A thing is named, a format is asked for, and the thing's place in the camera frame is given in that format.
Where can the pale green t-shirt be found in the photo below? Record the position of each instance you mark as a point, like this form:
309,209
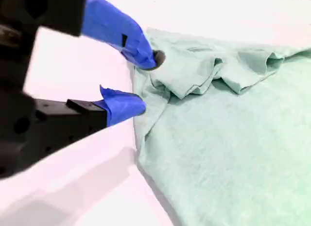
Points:
218,138

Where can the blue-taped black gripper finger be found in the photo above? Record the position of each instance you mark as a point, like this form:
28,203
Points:
121,107
109,24

